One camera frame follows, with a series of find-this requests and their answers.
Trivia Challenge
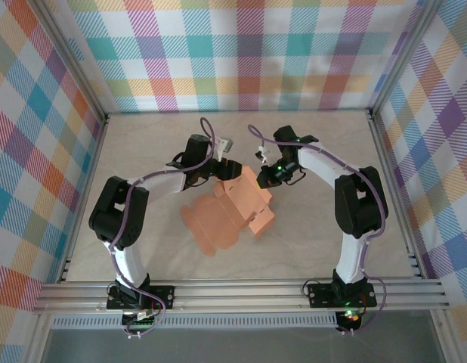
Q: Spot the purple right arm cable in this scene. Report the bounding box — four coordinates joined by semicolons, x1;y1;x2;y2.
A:
247;124;388;336

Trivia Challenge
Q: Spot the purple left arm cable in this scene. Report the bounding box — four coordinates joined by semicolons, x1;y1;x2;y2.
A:
107;117;215;340

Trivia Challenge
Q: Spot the grey slotted cable duct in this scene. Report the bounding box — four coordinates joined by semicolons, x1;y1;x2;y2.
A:
51;315;339;330

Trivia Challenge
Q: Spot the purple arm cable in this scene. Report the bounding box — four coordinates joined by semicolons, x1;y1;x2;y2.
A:
107;117;215;340
247;124;388;336

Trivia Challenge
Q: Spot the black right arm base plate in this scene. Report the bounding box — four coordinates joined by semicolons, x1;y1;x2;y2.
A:
307;281;377;309

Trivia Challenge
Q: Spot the long aluminium frame rail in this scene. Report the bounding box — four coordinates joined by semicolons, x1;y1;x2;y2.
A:
32;278;448;315

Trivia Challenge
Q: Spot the orange paper box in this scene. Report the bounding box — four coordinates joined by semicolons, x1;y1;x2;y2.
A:
180;164;277;259

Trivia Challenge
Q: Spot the aluminium frame post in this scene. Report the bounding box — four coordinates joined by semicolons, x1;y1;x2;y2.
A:
368;0;435;119
28;0;109;123

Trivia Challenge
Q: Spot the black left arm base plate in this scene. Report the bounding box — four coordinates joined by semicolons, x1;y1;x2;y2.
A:
106;285;176;312

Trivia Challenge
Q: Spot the aluminium side rail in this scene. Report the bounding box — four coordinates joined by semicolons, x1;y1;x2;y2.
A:
367;111;425;280
57;115;110;284

